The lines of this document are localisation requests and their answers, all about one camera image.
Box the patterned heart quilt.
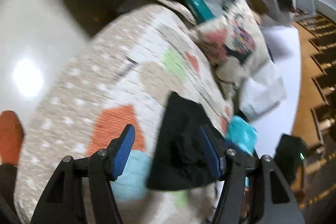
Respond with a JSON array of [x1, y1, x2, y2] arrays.
[[14, 0, 233, 223]]

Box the black pants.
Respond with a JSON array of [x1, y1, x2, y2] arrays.
[[146, 92, 224, 191]]

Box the wooden staircase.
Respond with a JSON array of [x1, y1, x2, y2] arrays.
[[291, 13, 335, 209]]

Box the white paper bag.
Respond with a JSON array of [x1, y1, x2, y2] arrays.
[[238, 60, 286, 121]]

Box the teal storage box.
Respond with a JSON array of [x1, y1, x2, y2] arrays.
[[184, 0, 215, 24]]

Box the teal star towel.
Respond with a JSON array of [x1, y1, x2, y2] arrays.
[[226, 115, 257, 156]]

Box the floral lady print pillow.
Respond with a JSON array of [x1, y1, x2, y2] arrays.
[[190, 0, 270, 99]]

